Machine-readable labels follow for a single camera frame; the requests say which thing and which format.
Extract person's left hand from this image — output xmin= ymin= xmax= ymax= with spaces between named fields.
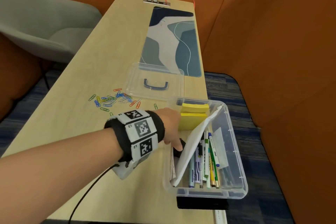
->
xmin=155 ymin=107 xmax=184 ymax=152

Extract yellow sticky note pad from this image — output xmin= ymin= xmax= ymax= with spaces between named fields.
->
xmin=178 ymin=113 xmax=209 ymax=130
xmin=180 ymin=102 xmax=210 ymax=114

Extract black binder clip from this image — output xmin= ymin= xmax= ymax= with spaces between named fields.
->
xmin=172 ymin=138 xmax=186 ymax=159

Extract black and white pen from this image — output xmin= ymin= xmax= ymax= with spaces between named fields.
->
xmin=198 ymin=140 xmax=204 ymax=189

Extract white marker with green band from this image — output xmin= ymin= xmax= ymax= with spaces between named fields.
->
xmin=204 ymin=131 xmax=211 ymax=189

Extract white marker with black cap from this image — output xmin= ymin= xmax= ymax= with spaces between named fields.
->
xmin=195 ymin=147 xmax=202 ymax=184

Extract white and blue pen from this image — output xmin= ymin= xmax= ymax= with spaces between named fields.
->
xmin=208 ymin=132 xmax=220 ymax=168

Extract clear lid with blue handle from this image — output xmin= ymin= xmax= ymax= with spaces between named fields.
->
xmin=125 ymin=62 xmax=185 ymax=101

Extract yellow black striped pencil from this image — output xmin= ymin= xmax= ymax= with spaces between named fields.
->
xmin=209 ymin=155 xmax=214 ymax=187

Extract pile of coloured paper clips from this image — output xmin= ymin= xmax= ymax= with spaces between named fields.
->
xmin=88 ymin=87 xmax=159 ymax=117

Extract clear plastic storage bin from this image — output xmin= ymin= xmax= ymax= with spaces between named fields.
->
xmin=162 ymin=96 xmax=249 ymax=200

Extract person's left forearm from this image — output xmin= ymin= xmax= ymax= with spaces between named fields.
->
xmin=0 ymin=126 xmax=124 ymax=224

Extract blue patterned desk mat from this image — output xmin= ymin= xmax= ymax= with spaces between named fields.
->
xmin=139 ymin=6 xmax=203 ymax=78

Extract white perforated paper sheets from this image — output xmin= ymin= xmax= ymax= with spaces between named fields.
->
xmin=172 ymin=105 xmax=224 ymax=188

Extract black left wristband with markers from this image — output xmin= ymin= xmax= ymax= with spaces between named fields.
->
xmin=104 ymin=109 xmax=166 ymax=163

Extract white card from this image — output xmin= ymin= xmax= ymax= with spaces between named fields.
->
xmin=210 ymin=126 xmax=229 ymax=169

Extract white metal bar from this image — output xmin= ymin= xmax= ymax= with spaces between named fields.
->
xmin=215 ymin=209 xmax=228 ymax=224

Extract silver socket panel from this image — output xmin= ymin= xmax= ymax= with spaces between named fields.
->
xmin=143 ymin=0 xmax=171 ymax=6

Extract grey upholstered armchair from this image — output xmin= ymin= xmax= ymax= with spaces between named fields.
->
xmin=0 ymin=0 xmax=102 ymax=90

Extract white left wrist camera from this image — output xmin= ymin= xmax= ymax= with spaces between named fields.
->
xmin=111 ymin=150 xmax=153 ymax=181

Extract black left camera cable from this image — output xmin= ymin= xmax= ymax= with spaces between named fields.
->
xmin=68 ymin=163 xmax=120 ymax=224

